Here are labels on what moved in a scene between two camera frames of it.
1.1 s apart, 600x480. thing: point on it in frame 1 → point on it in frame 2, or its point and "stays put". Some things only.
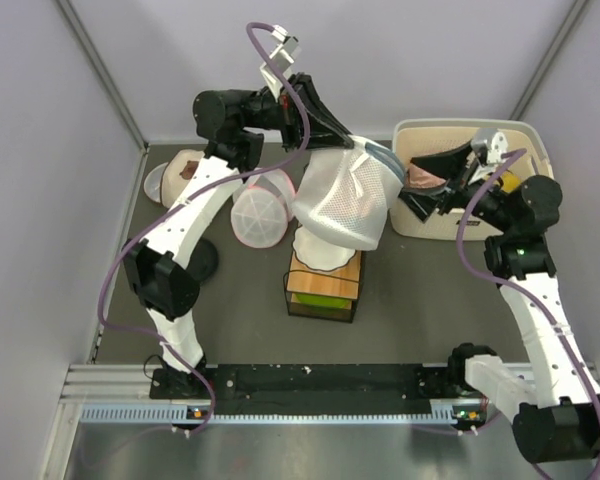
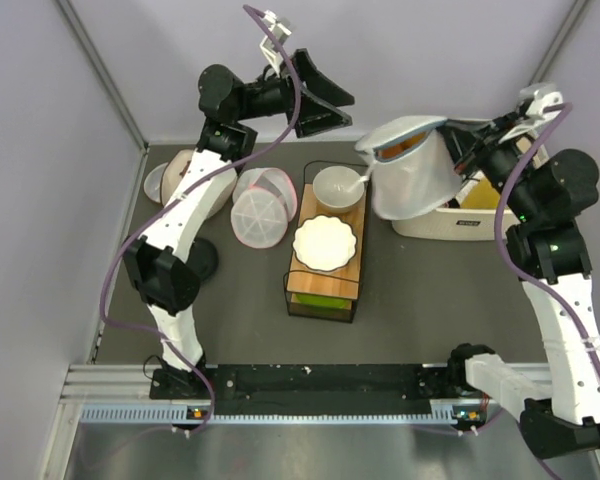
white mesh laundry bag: [345, 192] → [414, 170]
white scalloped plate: [319, 257] stays put
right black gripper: [449, 165] → [484, 137]
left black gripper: [323, 129] → [318, 95]
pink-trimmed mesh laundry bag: [261, 208] stays put
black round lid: [204, 261] stays put
